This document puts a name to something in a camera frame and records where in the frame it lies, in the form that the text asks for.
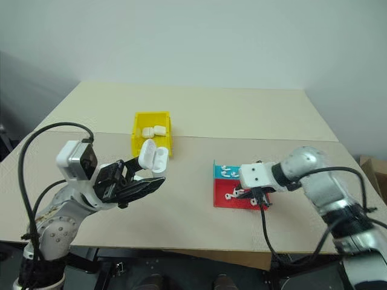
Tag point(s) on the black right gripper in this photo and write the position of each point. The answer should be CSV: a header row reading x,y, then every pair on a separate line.
x,y
262,193

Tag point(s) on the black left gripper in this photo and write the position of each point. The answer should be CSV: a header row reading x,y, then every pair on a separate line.
x,y
106,182

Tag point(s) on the white earbud case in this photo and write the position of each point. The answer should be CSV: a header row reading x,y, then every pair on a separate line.
x,y
159,130
148,132
153,157

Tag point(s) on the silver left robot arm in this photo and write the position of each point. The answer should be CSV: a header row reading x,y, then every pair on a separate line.
x,y
57,223

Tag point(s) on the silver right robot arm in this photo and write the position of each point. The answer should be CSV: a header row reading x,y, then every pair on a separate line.
x,y
341,205

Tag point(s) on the yellow plastic bin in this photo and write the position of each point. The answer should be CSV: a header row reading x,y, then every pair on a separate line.
x,y
142,143

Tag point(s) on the closed white earbud case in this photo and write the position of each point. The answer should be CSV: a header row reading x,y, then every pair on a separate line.
x,y
148,132
159,130

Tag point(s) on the red flat tray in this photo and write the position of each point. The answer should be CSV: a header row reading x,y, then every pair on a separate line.
x,y
223,201

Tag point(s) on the blue flat tray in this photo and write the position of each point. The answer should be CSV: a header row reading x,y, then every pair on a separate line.
x,y
218,174

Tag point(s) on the dark rounded shape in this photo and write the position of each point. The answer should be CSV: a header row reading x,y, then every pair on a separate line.
x,y
224,282

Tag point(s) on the brown cardboard box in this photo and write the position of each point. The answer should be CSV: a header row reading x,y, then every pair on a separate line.
x,y
374,178

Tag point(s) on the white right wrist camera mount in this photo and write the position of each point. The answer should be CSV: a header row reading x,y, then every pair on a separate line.
x,y
257,176

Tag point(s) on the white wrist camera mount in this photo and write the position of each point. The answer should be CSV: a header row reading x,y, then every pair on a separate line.
x,y
257,176
74,161

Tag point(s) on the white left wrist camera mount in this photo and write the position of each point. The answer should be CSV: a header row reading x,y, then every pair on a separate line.
x,y
74,161

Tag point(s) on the black table frame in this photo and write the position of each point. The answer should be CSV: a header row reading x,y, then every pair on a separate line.
x,y
187,269

